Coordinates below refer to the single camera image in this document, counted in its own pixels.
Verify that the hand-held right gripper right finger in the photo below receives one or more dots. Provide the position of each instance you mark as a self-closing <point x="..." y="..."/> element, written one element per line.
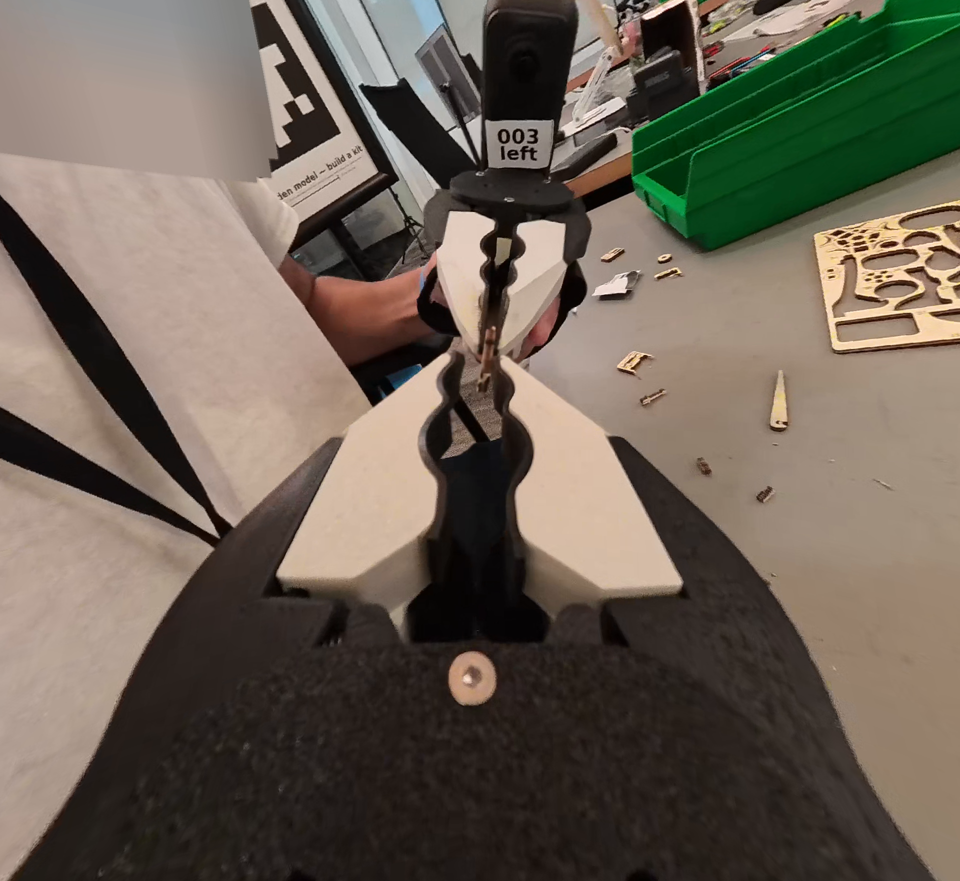
<point x="592" y="513"/>

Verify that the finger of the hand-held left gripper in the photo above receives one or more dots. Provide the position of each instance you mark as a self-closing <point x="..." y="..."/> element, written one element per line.
<point x="536" y="266"/>
<point x="461" y="273"/>

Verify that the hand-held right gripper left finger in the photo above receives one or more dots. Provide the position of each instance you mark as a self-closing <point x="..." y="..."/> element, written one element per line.
<point x="360" y="513"/>

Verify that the white paper scrap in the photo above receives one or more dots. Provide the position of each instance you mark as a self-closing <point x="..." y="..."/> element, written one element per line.
<point x="615" y="285"/>

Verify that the small notched wooden stick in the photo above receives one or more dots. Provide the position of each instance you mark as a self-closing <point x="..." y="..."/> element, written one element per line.
<point x="489" y="360"/>

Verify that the person's left forearm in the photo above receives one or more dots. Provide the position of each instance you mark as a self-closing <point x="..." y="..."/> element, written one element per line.
<point x="360" y="311"/>

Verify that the grey desk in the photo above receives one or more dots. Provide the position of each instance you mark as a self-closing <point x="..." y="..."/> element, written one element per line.
<point x="750" y="558"/>

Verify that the person's left hand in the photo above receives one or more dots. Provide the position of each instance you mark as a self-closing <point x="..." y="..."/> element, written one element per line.
<point x="546" y="330"/>

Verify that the small wooden wedge piece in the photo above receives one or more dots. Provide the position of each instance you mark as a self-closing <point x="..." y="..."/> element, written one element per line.
<point x="613" y="256"/>

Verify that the small wooden key piece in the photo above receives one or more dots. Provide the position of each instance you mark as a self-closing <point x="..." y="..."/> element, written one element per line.
<point x="652" y="397"/>

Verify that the small wooden clip piece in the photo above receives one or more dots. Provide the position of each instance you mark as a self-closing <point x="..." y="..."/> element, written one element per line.
<point x="667" y="273"/>

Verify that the open brown box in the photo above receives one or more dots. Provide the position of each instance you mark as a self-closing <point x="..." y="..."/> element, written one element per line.
<point x="671" y="26"/>

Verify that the pointed wooden stick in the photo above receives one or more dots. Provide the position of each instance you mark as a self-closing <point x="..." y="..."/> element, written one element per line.
<point x="779" y="408"/>

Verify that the framed marker poster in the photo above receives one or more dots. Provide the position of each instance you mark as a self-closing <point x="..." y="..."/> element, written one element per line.
<point x="315" y="116"/>

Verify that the green plastic bin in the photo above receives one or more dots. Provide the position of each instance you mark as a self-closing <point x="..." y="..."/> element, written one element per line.
<point x="825" y="63"/>
<point x="787" y="183"/>

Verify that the wooden cut-out sheet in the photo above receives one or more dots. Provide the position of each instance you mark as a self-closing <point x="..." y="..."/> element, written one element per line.
<point x="885" y="339"/>

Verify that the wooden hook bracket piece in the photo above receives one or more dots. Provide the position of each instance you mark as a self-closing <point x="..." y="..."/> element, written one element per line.
<point x="622" y="365"/>

